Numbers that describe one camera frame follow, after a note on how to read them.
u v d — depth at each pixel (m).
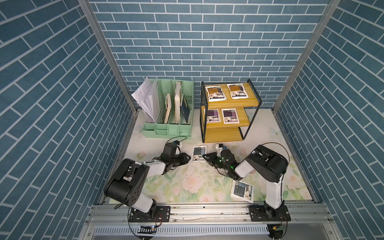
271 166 0.52
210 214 0.75
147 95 0.89
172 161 0.78
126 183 0.46
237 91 0.81
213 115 0.93
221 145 0.91
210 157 0.85
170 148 0.74
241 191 0.80
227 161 0.75
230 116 0.94
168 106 0.95
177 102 0.93
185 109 1.09
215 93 0.79
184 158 0.82
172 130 1.04
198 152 0.95
